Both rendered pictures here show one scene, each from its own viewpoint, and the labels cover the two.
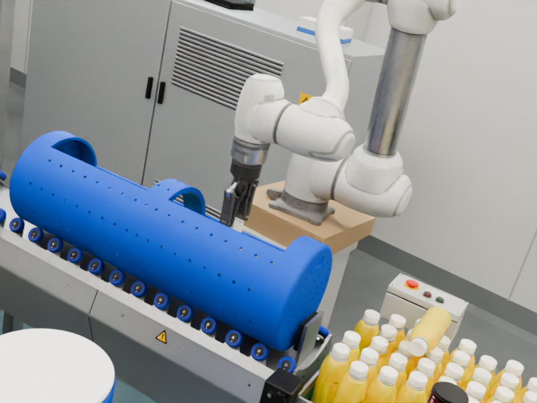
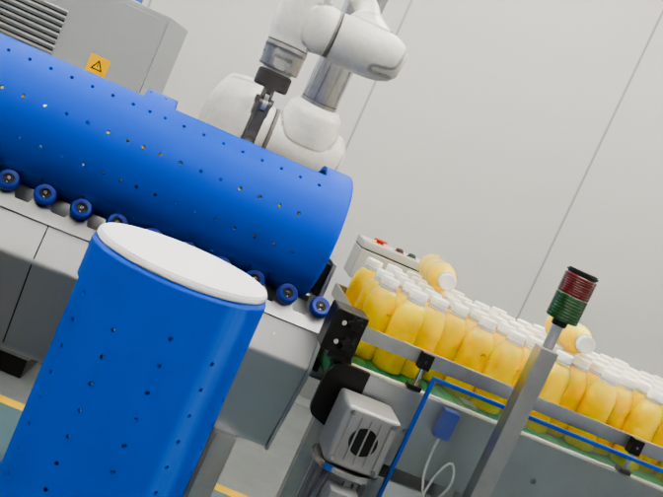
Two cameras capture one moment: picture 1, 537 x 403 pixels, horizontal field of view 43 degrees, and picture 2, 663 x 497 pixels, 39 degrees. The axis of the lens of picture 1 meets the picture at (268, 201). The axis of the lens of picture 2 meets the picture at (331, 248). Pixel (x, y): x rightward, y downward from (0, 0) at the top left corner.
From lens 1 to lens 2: 1.19 m
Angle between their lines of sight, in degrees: 37
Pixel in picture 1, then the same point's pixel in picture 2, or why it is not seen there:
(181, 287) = (200, 214)
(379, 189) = (323, 146)
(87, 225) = (60, 131)
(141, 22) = not seen: outside the picture
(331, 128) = (396, 41)
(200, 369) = not seen: hidden behind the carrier
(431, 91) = (179, 93)
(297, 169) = (222, 116)
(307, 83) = (102, 42)
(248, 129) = (301, 33)
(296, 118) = (359, 27)
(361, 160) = (307, 110)
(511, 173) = not seen: hidden behind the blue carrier
